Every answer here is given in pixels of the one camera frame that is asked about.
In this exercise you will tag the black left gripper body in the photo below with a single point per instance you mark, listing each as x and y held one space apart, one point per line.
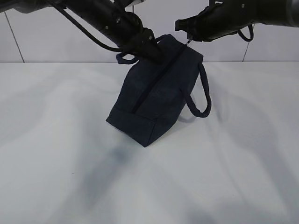
138 34

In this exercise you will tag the dark blue lunch bag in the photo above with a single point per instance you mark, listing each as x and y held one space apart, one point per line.
153 95

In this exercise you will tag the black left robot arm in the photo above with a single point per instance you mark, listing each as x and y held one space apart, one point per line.
109 17

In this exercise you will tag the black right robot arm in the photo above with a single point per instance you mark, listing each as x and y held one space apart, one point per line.
229 17

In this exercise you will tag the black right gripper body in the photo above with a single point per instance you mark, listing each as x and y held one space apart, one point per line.
202 27

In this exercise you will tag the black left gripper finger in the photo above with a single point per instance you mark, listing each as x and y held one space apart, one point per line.
152 52

